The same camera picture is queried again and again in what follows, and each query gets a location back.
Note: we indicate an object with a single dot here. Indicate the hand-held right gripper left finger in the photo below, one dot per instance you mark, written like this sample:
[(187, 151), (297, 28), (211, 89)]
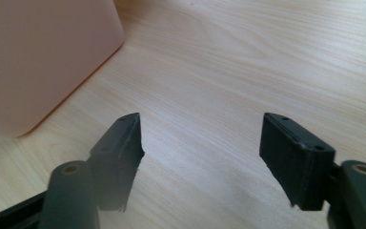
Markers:
[(117, 165)]

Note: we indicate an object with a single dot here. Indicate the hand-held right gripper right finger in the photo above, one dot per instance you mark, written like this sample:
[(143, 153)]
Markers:
[(298, 162)]

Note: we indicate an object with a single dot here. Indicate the pink plastic container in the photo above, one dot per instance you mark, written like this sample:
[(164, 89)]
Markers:
[(38, 60)]

